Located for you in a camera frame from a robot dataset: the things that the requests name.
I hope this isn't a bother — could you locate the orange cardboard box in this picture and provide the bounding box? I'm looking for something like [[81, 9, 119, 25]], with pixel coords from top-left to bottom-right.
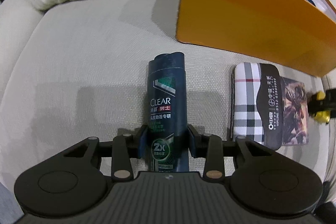
[[176, 0, 335, 77]]

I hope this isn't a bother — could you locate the dark blue Clear shampoo bottle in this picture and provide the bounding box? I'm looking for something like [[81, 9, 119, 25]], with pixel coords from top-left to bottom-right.
[[147, 52, 189, 172]]

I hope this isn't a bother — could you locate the yellow black toy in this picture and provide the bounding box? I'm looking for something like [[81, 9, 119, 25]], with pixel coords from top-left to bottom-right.
[[307, 89, 336, 124]]

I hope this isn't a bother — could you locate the brown illustrated card box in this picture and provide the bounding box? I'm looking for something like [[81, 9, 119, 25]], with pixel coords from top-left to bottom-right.
[[281, 77, 309, 145]]

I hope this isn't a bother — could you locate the plaid glasses case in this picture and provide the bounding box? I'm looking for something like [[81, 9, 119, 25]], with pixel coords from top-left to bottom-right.
[[231, 63, 284, 151]]

